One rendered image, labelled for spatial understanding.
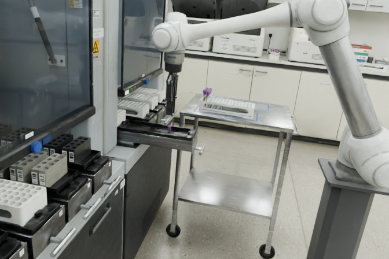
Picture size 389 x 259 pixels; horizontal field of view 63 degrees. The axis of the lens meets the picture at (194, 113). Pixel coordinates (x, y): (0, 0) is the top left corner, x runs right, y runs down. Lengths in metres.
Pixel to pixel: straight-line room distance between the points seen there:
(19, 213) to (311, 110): 3.32
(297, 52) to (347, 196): 2.32
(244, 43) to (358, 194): 2.41
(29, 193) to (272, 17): 1.03
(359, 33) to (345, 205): 3.07
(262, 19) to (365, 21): 3.16
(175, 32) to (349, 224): 1.14
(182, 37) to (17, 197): 0.73
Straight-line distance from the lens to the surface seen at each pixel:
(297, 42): 3.66
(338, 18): 1.14
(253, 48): 3.64
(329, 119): 3.88
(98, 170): 1.14
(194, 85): 3.76
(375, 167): 1.30
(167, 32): 1.18
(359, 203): 1.62
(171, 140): 1.40
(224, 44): 3.65
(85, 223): 1.15
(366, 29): 4.44
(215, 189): 2.09
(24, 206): 0.89
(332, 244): 1.72
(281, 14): 1.34
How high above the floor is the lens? 1.35
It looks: 18 degrees down
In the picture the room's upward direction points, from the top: 5 degrees clockwise
